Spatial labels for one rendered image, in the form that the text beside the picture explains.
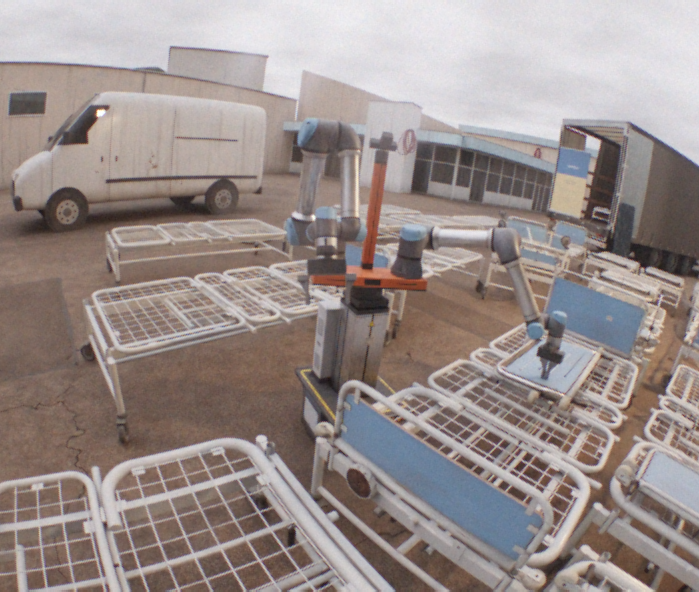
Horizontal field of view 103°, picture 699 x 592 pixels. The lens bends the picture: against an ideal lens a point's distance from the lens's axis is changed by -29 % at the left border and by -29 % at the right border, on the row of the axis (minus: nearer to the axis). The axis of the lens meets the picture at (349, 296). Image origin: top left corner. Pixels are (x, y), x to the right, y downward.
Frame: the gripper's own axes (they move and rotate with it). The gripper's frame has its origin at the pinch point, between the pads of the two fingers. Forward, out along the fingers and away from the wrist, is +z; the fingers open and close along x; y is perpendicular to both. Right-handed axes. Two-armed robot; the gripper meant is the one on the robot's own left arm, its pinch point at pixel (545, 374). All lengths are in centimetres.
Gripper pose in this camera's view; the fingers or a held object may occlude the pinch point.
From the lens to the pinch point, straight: 196.4
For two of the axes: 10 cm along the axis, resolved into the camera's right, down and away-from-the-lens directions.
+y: 7.5, -1.4, 6.5
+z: -0.7, 9.6, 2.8
